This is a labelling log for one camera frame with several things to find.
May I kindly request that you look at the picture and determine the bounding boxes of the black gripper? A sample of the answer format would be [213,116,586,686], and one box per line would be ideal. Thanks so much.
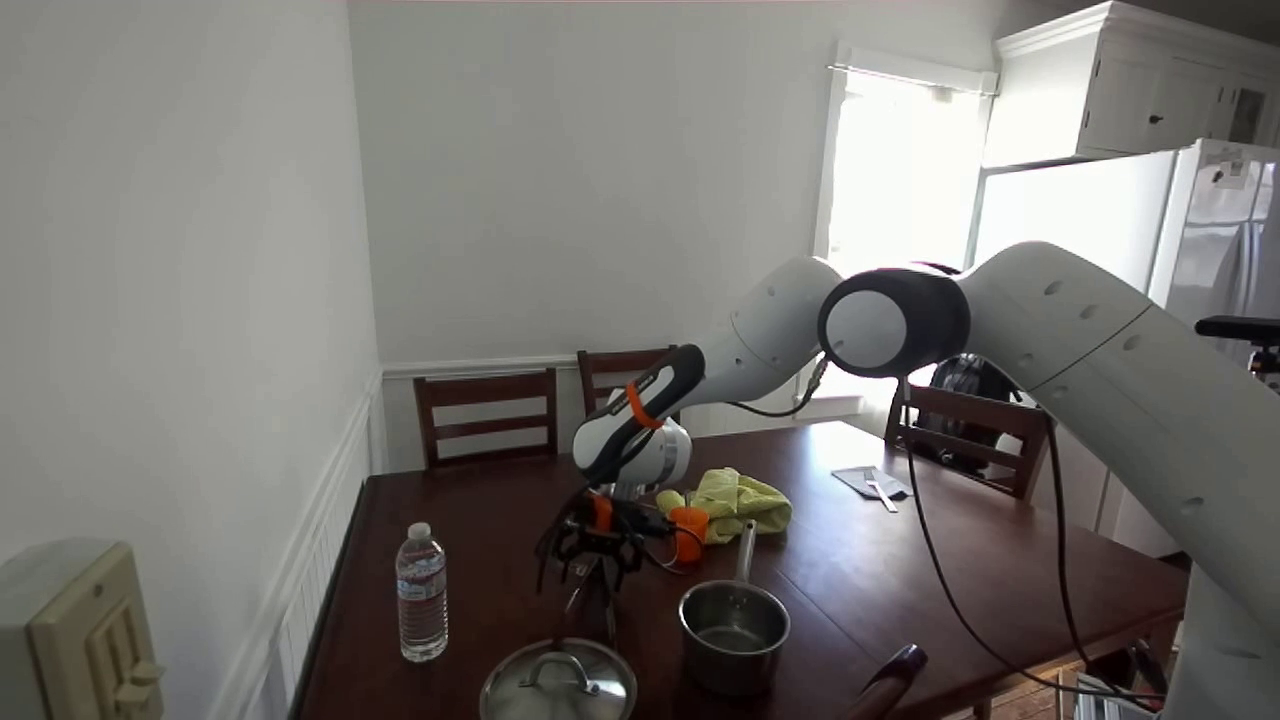
[535,488,668,584]

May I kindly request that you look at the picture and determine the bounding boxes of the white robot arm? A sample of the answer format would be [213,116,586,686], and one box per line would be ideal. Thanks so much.
[572,239,1280,720]

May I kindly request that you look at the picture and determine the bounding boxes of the orange plastic cup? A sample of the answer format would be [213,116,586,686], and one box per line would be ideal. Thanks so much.
[671,507,709,569]

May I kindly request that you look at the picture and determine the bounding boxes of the yellow-green cloth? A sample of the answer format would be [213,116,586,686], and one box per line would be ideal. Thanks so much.
[656,469,794,545]

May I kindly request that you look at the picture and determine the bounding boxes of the glass pot lid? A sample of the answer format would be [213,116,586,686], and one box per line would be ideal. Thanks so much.
[480,636,641,720]

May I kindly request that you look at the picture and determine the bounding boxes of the steel saucepan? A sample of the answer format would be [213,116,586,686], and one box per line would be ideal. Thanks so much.
[675,526,794,699]

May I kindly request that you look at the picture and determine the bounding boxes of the dark wooden chair far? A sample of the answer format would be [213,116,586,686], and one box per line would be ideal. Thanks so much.
[412,368,556,469]

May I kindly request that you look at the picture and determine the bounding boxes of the dark wooden chair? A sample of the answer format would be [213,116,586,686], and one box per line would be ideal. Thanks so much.
[412,368,556,469]
[852,644,927,720]

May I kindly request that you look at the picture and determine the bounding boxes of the clear water bottle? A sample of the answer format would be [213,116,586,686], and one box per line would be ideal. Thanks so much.
[396,518,448,664]

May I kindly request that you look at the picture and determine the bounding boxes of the papers on table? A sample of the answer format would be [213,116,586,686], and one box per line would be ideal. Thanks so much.
[838,462,910,511]

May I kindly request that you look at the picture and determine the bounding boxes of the dark wooden chair near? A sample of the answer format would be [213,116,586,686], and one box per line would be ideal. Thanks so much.
[852,644,927,720]

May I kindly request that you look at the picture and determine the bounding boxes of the wooden chair by window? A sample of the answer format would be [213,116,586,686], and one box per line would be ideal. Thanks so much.
[885,383,1053,499]

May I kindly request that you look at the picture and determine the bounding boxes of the bright window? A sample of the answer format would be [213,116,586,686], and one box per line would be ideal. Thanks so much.
[815,59,988,273]

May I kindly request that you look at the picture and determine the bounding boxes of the white refrigerator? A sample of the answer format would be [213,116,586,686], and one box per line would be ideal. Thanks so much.
[973,139,1280,323]

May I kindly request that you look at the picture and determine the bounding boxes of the white upper cabinet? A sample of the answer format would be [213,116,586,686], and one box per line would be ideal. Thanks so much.
[984,0,1280,165]

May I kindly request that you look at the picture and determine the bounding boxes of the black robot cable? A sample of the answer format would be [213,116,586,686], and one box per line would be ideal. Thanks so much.
[901,377,1114,694]

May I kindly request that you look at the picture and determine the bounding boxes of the white wall light switch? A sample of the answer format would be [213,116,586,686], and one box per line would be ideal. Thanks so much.
[0,539,166,720]

